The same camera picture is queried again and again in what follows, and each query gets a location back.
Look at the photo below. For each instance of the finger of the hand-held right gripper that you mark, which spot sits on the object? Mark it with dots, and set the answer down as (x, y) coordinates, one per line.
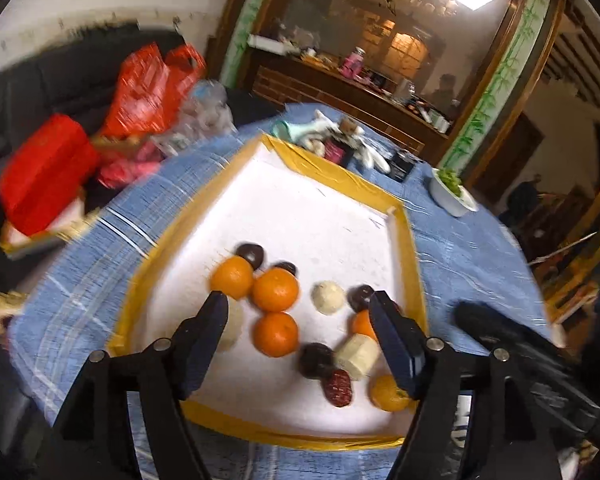
(500, 330)

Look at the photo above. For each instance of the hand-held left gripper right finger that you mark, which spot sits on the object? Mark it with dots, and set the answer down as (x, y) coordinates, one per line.
(397, 360)

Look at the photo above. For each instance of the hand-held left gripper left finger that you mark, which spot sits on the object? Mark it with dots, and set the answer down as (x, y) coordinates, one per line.
(207, 355)

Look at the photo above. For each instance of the large orange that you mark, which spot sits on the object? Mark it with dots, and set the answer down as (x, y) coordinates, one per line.
(386, 394)
(231, 276)
(275, 334)
(275, 289)

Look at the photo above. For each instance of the beige yam chunk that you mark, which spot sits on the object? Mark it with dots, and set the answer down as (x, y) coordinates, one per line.
(233, 325)
(357, 355)

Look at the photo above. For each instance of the small orange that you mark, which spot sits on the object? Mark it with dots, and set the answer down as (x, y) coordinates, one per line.
(362, 326)

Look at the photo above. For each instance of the dark red date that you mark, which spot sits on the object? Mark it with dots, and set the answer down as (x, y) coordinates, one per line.
(338, 387)
(286, 267)

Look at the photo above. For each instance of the dark purple passion fruit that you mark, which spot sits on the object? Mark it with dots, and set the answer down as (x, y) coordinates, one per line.
(316, 360)
(361, 297)
(251, 254)

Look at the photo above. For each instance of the white round ball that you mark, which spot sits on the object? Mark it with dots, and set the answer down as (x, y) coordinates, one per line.
(328, 297)

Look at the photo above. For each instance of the white tray with yellow tape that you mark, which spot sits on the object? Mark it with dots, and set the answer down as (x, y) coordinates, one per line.
(305, 210)

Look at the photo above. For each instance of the white rod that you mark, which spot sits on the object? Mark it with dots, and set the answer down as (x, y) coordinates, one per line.
(565, 247)

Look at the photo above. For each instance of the white bowl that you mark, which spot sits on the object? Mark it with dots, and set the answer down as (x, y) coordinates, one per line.
(450, 202)

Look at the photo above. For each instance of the blue plaid tablecloth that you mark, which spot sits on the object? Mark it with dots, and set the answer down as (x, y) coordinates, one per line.
(105, 260)

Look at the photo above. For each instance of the green lettuce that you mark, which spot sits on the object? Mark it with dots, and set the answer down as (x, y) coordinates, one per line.
(450, 180)

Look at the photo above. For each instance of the small black box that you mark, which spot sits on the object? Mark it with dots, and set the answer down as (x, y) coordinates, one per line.
(402, 165)

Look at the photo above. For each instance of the white box with gold trim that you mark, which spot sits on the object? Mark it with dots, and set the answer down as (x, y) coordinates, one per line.
(55, 232)

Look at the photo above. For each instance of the pink plastic bag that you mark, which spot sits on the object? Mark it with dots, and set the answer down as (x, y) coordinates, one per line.
(125, 170)

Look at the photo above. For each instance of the beige crumpled bundle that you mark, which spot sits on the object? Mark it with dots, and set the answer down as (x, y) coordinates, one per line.
(0, 307)

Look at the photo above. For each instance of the dark carton with pink label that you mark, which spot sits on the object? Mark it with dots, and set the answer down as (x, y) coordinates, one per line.
(337, 149)

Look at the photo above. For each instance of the bamboo painted panel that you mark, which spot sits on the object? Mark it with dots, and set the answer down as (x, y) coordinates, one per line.
(495, 95)
(245, 25)

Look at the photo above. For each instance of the red box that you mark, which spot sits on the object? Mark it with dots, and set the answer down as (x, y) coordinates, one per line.
(45, 175)

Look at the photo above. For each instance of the clear plastic bag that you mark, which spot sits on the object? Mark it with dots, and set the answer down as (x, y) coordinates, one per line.
(205, 110)

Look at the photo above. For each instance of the clutter of small items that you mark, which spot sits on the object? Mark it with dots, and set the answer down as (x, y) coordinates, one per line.
(310, 130)

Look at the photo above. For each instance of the clear plastic jar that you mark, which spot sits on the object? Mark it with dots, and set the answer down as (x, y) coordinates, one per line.
(406, 92)

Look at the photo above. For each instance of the dark wooden sideboard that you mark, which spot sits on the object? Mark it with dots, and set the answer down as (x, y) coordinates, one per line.
(330, 97)

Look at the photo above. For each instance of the red plastic bag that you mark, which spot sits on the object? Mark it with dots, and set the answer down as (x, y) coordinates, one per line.
(150, 85)

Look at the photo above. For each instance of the pink bottle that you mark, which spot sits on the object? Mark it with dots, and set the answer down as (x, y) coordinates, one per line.
(354, 62)

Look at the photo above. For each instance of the black sofa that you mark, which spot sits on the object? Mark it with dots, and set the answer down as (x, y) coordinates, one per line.
(55, 75)

